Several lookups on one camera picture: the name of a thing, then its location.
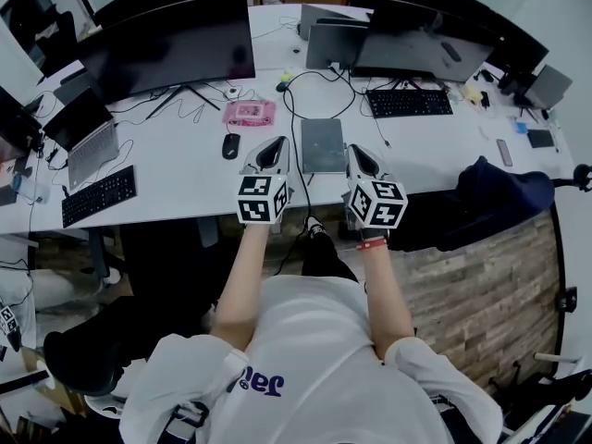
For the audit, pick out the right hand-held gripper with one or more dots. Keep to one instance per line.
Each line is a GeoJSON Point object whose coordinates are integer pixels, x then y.
{"type": "Point", "coordinates": [377, 206]}

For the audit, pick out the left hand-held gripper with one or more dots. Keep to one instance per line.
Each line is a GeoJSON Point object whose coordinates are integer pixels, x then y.
{"type": "Point", "coordinates": [261, 201]}

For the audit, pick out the grey notebook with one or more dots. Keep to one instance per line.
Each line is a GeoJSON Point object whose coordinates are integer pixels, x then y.
{"type": "Point", "coordinates": [322, 145]}

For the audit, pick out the person's left forearm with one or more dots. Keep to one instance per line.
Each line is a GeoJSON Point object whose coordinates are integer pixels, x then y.
{"type": "Point", "coordinates": [242, 285]}

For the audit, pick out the person's right forearm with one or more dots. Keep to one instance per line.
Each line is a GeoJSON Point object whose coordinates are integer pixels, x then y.
{"type": "Point", "coordinates": [386, 294]}

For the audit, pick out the silver open laptop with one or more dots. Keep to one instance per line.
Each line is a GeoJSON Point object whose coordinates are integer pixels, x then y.
{"type": "Point", "coordinates": [85, 141]}

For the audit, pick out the red wristband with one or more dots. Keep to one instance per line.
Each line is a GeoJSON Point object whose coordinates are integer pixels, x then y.
{"type": "Point", "coordinates": [371, 244]}

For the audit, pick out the person's black white shoe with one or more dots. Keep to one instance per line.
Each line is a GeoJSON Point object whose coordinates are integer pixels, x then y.
{"type": "Point", "coordinates": [315, 225]}

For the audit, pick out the black computer mouse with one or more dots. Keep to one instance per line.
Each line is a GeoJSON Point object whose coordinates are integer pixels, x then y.
{"type": "Point", "coordinates": [230, 146]}

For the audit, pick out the person's black trouser leg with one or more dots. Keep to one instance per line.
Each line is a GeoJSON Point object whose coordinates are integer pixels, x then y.
{"type": "Point", "coordinates": [326, 257]}

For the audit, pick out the pink patterned pouch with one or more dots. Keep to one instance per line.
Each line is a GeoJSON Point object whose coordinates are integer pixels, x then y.
{"type": "Point", "coordinates": [250, 112]}

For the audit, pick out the dark blue jacket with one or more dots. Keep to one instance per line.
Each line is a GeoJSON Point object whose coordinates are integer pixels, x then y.
{"type": "Point", "coordinates": [481, 206]}

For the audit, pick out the black keyboard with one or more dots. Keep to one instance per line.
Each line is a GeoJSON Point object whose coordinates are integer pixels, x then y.
{"type": "Point", "coordinates": [99, 196]}
{"type": "Point", "coordinates": [409, 103]}

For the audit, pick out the round white charger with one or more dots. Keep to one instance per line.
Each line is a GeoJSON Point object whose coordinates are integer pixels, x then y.
{"type": "Point", "coordinates": [232, 92]}

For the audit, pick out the yellow green small toy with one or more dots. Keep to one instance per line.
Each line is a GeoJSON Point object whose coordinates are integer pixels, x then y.
{"type": "Point", "coordinates": [287, 77]}

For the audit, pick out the dark smartphone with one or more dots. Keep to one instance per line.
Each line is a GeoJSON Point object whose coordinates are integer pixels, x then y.
{"type": "Point", "coordinates": [504, 152]}

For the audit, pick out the pale yellow small object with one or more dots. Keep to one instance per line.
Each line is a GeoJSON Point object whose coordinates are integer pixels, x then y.
{"type": "Point", "coordinates": [472, 94]}

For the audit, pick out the small blue packet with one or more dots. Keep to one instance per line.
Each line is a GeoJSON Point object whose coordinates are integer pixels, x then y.
{"type": "Point", "coordinates": [521, 127]}

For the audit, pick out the grey monitor back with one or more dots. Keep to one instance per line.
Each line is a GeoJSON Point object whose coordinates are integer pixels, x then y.
{"type": "Point", "coordinates": [330, 46]}
{"type": "Point", "coordinates": [319, 14]}

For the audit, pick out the white printed t-shirt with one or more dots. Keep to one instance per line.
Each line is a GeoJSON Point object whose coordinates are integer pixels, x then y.
{"type": "Point", "coordinates": [319, 363]}

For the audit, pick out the black monitor with V stand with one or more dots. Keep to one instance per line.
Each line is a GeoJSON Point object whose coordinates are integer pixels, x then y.
{"type": "Point", "coordinates": [423, 44]}

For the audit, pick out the large black curved monitor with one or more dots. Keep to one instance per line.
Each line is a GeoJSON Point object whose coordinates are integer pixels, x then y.
{"type": "Point", "coordinates": [171, 49]}

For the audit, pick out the small black pad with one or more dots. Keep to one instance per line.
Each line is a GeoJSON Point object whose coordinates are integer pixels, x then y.
{"type": "Point", "coordinates": [540, 138]}

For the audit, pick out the grey box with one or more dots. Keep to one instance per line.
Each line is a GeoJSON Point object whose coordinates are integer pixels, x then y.
{"type": "Point", "coordinates": [548, 86]}

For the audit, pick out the clear water bottle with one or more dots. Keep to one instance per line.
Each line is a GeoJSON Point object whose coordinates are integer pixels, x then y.
{"type": "Point", "coordinates": [30, 190]}

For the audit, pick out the black office chair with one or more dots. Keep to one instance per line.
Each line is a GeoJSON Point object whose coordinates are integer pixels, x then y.
{"type": "Point", "coordinates": [88, 363]}

